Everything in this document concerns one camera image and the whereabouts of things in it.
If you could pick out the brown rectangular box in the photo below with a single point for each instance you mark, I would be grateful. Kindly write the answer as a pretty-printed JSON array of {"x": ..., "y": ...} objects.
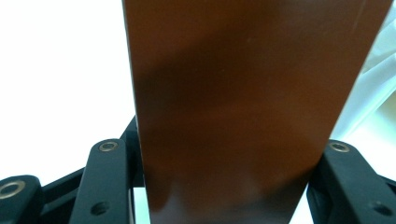
[{"x": 236, "y": 109}]

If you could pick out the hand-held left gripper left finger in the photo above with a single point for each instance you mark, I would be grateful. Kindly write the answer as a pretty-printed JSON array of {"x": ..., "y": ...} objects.
[{"x": 102, "y": 183}]

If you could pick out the white plastic box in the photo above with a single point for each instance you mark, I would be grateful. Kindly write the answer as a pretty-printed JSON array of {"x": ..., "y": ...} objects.
[{"x": 373, "y": 77}]

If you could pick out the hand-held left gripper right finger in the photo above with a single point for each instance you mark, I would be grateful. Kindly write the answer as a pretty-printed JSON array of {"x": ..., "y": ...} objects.
[{"x": 345, "y": 186}]

